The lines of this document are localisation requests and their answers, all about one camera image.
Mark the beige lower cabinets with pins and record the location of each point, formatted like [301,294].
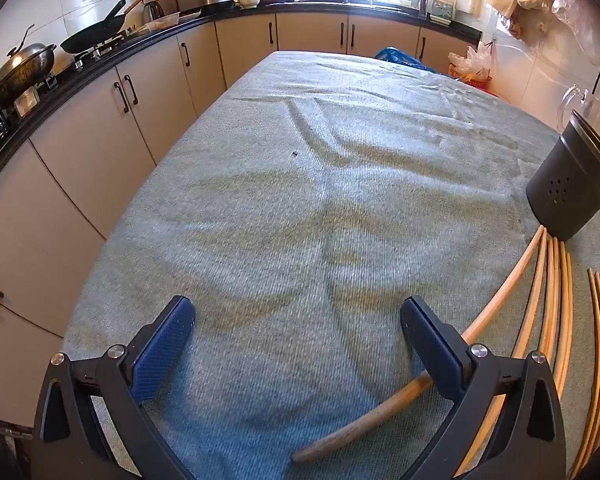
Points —
[80,160]

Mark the small red basket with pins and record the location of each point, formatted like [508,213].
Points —
[472,81]

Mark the steel wok with lid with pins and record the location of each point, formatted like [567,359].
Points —
[25,65]

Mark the clear food container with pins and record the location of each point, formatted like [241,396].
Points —
[162,21]

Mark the white plastic bags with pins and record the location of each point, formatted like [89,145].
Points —
[470,60]

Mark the clear glass pitcher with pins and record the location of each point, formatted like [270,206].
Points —
[572,105]

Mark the black countertop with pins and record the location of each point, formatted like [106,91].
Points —
[145,40]

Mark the dark grey chopstick holder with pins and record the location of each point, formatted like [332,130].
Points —
[565,185]

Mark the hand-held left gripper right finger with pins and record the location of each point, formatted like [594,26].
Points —
[430,332]

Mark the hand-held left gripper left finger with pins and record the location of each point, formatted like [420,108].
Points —
[172,330]

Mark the black frying pan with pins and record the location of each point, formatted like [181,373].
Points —
[92,35]

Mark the dark-tipped wooden chopstick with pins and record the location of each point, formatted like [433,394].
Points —
[360,425]

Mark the blue plastic bag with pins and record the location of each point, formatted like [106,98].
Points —
[395,54]

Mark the small white bowl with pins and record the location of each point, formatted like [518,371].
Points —
[247,1]

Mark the steel kettle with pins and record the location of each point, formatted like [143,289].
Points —
[153,10]

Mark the gas stove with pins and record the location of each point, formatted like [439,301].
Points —
[100,52]

